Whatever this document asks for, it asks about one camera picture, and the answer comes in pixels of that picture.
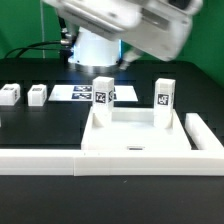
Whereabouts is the white square tabletop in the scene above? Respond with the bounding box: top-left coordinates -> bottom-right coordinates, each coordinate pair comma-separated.
81,107 -> 191,152

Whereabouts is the black cable bundle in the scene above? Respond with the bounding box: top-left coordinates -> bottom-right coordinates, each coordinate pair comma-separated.
2,39 -> 74,60

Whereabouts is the white sheet with AprilTags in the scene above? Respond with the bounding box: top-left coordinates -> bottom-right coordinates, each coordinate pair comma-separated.
48,85 -> 138,102

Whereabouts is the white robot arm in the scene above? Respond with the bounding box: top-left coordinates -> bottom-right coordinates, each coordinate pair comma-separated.
43,0 -> 203,73

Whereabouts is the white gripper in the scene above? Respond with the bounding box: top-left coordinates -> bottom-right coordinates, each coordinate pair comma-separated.
43,0 -> 203,70

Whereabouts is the white L-shaped obstacle fence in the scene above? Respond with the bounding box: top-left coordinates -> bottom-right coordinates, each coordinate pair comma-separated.
0,113 -> 224,176

